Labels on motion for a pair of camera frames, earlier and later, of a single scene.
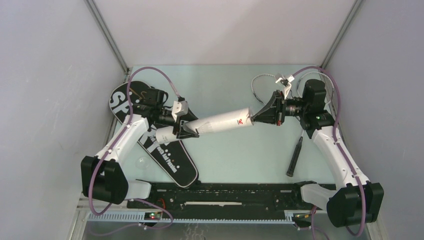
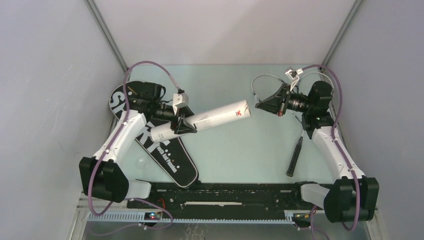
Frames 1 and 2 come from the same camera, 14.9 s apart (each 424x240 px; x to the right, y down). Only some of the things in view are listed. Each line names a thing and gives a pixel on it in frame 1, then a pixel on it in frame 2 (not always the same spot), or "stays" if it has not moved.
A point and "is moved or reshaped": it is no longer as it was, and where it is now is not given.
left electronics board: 152,216 stays
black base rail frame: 216,203 stays
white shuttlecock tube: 224,121 is moved or reshaped
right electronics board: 302,220 stays
